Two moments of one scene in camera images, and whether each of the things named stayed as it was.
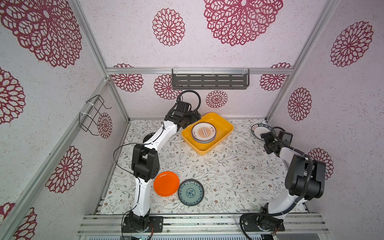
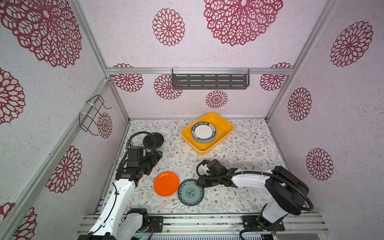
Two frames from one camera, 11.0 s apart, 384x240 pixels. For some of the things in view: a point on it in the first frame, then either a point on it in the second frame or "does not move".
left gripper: x=194 y=118 → x=154 y=160
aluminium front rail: x=96 y=224 does not move
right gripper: x=267 y=138 → x=203 y=181
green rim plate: x=258 y=129 → x=203 y=131
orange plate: x=166 y=184 does not move
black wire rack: x=88 y=122 does not move
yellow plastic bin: x=223 y=127 does not move
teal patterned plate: x=190 y=192 does not move
